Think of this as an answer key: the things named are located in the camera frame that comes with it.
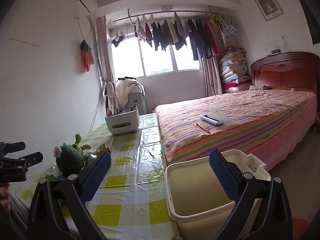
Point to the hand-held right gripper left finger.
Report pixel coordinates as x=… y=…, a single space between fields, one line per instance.
x=96 y=177

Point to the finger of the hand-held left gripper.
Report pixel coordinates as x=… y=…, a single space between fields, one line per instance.
x=12 y=148
x=25 y=159

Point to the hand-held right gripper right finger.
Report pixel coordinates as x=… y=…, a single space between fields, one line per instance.
x=223 y=175

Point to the cream plastic bin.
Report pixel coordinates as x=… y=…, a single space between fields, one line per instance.
x=200 y=195

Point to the green white plush toy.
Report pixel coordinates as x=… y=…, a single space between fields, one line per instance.
x=70 y=157

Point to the person's left hand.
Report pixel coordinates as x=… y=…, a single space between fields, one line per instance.
x=4 y=197

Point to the yellow snack packet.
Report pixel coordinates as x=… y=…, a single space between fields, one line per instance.
x=101 y=148

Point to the pale green wrapper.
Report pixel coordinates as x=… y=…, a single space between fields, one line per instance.
x=53 y=177

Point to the yellow checkered tablecloth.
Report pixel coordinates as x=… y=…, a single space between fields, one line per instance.
x=130 y=160

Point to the person's grey clothing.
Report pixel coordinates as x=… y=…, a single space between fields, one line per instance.
x=17 y=215

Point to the yellow pencil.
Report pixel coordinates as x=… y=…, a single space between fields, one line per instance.
x=203 y=128

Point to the blue white pencil case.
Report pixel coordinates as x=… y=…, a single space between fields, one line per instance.
x=212 y=118

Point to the white desktop organizer box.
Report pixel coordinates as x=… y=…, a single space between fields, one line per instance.
x=122 y=125

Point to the bed with striped sheet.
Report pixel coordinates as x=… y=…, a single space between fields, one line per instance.
x=250 y=120

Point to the bunch of pens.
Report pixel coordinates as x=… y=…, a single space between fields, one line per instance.
x=117 y=110

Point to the white air cooler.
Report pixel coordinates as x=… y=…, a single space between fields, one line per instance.
x=137 y=102

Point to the pale hanging garment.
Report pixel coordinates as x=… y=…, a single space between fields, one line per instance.
x=110 y=92

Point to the white dotted cloth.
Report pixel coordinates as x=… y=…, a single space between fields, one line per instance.
x=123 y=92

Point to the small floral pillow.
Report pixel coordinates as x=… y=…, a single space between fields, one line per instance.
x=257 y=87

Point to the red round object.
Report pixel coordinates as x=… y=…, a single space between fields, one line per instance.
x=301 y=230

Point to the beige curtain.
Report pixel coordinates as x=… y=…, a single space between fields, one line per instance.
x=103 y=55
x=212 y=77

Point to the black folded cloth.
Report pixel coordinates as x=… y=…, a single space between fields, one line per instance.
x=126 y=78

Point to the stack of folded quilts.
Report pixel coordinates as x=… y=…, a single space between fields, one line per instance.
x=233 y=70

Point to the orange grey hanging cloths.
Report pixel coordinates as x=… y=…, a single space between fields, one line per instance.
x=87 y=57

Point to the wooden bed headboard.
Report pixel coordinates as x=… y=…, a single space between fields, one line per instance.
x=287 y=75

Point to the window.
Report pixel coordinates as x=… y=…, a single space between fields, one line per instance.
x=155 y=60

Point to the small dark box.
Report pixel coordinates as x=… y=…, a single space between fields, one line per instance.
x=273 y=52

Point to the dark garment on hanger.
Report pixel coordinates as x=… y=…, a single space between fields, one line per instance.
x=117 y=40

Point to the floral hanging bag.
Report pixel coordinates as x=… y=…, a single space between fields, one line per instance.
x=228 y=30

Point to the row of hanging clothes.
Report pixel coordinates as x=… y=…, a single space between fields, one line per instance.
x=170 y=35

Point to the framed picture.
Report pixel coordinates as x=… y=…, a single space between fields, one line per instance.
x=268 y=5

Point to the dark hanging cloth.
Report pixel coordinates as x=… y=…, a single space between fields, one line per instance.
x=313 y=22

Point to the metal clothes rail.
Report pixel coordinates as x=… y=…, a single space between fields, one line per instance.
x=200 y=11

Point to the white wall box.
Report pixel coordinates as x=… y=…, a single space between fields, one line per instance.
x=167 y=8

